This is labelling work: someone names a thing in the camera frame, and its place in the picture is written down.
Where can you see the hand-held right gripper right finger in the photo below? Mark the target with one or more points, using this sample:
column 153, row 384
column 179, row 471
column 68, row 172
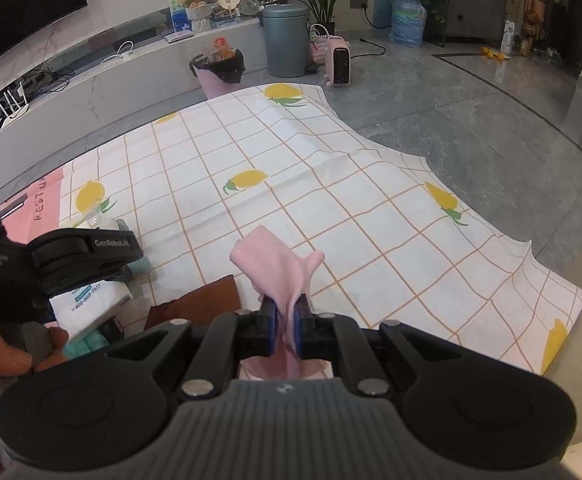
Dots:
column 299, row 325

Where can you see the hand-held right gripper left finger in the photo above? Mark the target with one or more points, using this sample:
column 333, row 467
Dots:
column 269, row 325

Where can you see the pink cloth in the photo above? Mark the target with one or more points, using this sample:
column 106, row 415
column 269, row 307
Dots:
column 276, row 265

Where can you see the brown cloth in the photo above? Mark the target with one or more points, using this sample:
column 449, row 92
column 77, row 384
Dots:
column 196, row 300

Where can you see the teal zip pouch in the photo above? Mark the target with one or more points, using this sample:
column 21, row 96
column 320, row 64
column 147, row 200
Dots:
column 86, row 347

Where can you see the pink mat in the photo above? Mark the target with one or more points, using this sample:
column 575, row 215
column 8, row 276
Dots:
column 36, row 200

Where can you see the lemon print checked tablecloth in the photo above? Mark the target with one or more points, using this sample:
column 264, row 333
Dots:
column 321, row 185

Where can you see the white router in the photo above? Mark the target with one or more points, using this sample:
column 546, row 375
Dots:
column 11, row 105

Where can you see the pink bin with black bag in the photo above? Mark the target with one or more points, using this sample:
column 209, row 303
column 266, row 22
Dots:
column 218, row 77

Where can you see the pink space heater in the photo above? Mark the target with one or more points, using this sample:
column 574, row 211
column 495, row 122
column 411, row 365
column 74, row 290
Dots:
column 339, row 60

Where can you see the pink plaid basket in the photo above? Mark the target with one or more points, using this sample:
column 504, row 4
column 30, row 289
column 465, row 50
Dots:
column 318, row 47

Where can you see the grey trash can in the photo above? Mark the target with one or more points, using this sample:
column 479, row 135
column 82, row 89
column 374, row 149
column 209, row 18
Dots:
column 286, row 42

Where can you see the blue water bottle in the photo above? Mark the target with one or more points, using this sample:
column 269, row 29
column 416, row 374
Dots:
column 408, row 22

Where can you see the oranges on floor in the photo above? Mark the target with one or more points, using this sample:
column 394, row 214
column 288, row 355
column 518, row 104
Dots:
column 493, row 54

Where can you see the grey dresser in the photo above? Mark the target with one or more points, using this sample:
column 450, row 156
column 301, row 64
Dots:
column 476, row 0

